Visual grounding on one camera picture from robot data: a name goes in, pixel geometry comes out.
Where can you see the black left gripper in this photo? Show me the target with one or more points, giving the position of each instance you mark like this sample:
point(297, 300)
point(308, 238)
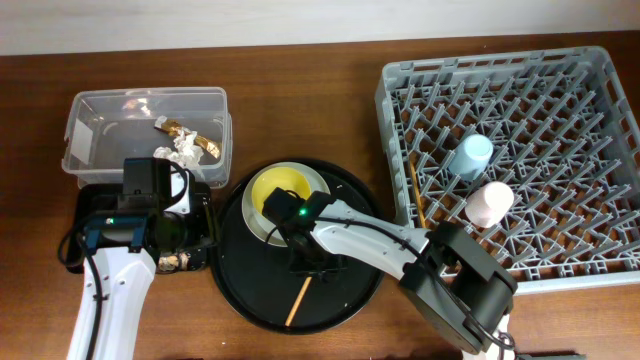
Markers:
point(206, 223)

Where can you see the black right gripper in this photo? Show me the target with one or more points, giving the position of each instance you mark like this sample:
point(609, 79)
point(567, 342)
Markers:
point(296, 265)

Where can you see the wooden chopstick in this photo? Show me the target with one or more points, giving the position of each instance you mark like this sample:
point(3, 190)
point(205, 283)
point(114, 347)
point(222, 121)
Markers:
point(300, 296)
point(418, 199)

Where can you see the grey-green ceramic plate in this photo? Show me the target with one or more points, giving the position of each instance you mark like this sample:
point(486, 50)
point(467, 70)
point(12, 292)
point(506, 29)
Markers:
point(255, 221)

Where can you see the food scraps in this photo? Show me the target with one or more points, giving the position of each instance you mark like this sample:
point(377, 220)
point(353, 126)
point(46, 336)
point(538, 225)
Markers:
point(171, 263)

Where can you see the yellow bowl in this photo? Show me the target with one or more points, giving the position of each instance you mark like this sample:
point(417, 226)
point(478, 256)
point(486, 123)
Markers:
point(284, 177)

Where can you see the white tissue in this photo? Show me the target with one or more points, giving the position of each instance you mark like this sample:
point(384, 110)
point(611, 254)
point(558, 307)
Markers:
point(186, 153)

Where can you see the pink cup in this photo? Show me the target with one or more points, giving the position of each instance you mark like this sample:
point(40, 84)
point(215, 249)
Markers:
point(489, 204)

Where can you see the light blue cup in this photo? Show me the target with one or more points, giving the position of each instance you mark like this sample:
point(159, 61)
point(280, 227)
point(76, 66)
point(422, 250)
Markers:
point(471, 157)

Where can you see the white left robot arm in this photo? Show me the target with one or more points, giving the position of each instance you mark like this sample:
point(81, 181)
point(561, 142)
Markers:
point(116, 280)

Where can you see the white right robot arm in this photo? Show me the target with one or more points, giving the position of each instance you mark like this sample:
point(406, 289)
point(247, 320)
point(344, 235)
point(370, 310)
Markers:
point(450, 279)

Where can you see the grey dishwasher rack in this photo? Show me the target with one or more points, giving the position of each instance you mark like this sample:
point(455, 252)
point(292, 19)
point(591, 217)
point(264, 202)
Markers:
point(565, 140)

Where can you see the black rectangular tray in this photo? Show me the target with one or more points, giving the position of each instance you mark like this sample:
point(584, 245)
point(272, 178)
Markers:
point(166, 233)

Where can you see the round black tray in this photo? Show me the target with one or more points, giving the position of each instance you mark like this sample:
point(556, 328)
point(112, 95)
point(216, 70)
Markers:
point(255, 280)

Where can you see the gold foil wrapper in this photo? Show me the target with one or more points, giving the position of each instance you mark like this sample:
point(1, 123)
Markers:
point(174, 129)

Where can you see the clear plastic bin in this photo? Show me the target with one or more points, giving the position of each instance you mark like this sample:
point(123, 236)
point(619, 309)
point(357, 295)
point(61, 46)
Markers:
point(105, 127)

